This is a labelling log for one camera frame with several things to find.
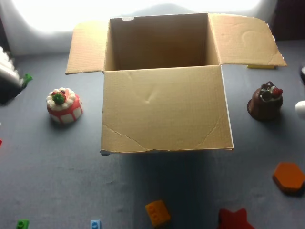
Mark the chocolate toy cake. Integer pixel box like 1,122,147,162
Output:
246,81,284,121

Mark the white cardboard box brown inside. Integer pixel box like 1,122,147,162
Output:
64,12,287,157

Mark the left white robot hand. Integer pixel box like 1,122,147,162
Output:
0,46,27,105

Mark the pink strawberry toy cake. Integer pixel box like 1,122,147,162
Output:
46,87,83,125

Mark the grey table cloth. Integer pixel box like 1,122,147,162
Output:
0,39,305,229

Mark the red star block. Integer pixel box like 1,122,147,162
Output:
218,208,257,229

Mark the orange toy brick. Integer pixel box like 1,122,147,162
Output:
144,200,171,228

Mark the orange hexagon block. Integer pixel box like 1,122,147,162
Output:
272,162,305,195
246,63,277,70

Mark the white backdrop sheet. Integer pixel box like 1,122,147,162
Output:
0,0,277,57

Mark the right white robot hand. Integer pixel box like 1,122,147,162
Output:
295,66,305,119

